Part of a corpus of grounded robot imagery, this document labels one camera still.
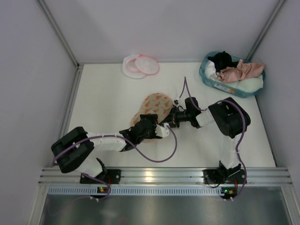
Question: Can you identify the pink floral mesh laundry bag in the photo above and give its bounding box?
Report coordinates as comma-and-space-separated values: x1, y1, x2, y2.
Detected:
130, 93, 173, 127

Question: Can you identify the pink garment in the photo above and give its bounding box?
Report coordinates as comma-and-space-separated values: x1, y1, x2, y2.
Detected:
217, 60, 265, 83

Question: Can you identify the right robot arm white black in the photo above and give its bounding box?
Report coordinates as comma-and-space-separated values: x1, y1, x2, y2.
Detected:
162, 97, 251, 177

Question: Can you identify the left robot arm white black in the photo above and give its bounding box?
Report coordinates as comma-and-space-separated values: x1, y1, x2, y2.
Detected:
51, 114, 158, 180

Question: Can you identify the blue plastic laundry basket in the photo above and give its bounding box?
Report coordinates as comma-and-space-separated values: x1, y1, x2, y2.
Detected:
198, 51, 267, 97

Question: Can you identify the black garment in basket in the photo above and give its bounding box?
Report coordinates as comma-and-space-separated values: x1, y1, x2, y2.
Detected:
208, 51, 239, 72

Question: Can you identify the white garment in basket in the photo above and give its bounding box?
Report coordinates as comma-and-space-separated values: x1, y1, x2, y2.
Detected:
203, 63, 264, 96

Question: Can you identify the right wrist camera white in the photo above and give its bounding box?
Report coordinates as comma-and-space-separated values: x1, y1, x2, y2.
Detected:
174, 97, 180, 106

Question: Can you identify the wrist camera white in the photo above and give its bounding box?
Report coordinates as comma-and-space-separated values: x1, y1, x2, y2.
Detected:
174, 97, 180, 106
155, 123, 170, 138

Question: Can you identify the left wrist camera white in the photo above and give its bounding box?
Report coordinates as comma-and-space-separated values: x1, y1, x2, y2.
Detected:
155, 123, 170, 138

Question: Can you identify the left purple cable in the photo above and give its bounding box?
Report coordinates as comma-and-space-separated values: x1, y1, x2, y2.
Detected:
51, 123, 178, 202

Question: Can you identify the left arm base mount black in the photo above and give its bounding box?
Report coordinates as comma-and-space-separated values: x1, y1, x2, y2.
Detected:
79, 169, 121, 184

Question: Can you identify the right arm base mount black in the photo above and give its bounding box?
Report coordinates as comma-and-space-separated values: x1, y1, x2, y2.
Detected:
203, 161, 246, 188

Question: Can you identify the aluminium front rail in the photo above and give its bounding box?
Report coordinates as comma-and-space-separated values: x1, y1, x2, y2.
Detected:
38, 167, 293, 187

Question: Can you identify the grey slotted cable duct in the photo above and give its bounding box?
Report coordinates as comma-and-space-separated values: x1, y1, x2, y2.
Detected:
48, 186, 236, 196

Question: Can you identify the right aluminium frame post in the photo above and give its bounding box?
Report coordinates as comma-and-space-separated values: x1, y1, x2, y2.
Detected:
246, 0, 287, 61

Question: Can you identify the aluminium frame post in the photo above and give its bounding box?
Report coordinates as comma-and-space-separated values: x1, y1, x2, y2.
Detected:
36, 0, 80, 68
246, 0, 287, 61

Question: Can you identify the left aluminium frame post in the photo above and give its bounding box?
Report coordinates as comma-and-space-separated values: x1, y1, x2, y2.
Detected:
36, 0, 80, 68

